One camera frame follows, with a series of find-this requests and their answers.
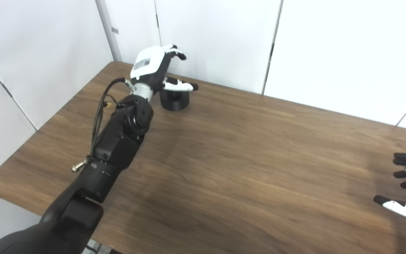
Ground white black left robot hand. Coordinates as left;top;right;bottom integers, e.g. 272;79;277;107
130;44;199;92

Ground round black plastic part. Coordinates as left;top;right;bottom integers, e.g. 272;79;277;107
159;88;190;112

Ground grey wall corner post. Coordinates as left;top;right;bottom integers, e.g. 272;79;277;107
96;0;123;62

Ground thin left wrist wires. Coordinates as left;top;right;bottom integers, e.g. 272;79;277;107
99;97;121;110

